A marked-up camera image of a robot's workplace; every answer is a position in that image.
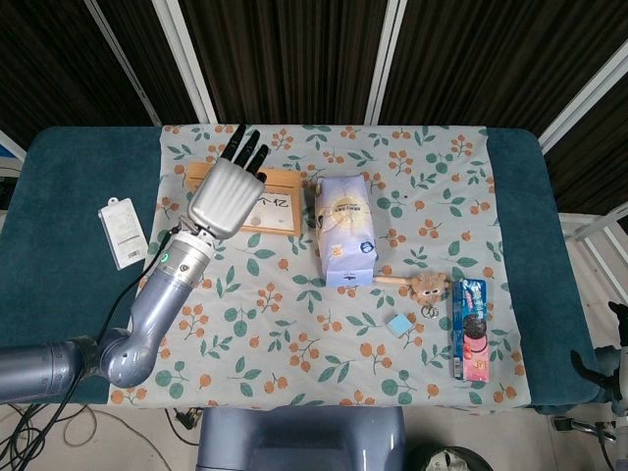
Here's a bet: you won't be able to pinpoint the black waste bin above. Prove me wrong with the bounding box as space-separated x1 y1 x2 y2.
410 443 495 471

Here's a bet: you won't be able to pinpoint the lavender paper flour bag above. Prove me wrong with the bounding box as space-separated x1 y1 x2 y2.
313 175 379 288

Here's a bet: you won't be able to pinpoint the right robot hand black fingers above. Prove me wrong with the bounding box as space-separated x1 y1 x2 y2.
570 301 628 390

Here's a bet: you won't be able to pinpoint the beige floor cable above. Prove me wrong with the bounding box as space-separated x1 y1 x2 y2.
61 404 102 448

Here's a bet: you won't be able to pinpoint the light blue cube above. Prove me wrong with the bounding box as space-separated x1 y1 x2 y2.
386 313 412 340

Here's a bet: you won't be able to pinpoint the furry brown keychain toy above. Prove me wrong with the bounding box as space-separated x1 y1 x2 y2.
409 272 450 321

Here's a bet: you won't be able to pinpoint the white metal rack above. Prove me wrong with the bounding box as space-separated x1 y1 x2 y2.
558 205 628 295

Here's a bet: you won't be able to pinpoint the teal velvet table cover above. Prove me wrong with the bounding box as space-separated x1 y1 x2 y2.
0 126 604 438

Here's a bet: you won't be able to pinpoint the floral leaf print tablecloth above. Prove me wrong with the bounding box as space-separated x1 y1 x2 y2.
106 123 534 409

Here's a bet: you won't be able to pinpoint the white blue board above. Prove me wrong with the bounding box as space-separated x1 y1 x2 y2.
0 130 26 171

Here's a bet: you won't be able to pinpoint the blue pink cookie box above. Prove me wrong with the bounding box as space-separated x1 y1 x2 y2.
450 278 491 383

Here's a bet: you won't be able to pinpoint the white flat plastic package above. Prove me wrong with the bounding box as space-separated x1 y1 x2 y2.
97 196 148 271

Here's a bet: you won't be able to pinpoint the wooden box with characters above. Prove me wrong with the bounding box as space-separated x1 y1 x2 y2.
184 163 306 237

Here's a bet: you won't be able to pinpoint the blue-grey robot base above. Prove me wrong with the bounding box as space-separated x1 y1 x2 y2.
195 405 407 471

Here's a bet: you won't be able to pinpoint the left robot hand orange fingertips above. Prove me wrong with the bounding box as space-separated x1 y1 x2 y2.
185 124 272 241

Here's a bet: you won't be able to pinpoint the white partition frame post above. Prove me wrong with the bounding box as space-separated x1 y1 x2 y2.
537 43 628 154
364 0 409 125
150 0 218 125
82 0 164 128

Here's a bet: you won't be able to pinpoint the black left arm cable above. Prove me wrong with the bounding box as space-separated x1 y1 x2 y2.
0 223 183 471

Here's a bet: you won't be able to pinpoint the black floor cable bundle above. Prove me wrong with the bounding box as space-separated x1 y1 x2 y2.
0 404 50 471

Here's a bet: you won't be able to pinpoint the black power plug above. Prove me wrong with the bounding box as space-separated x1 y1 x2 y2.
164 407 203 445

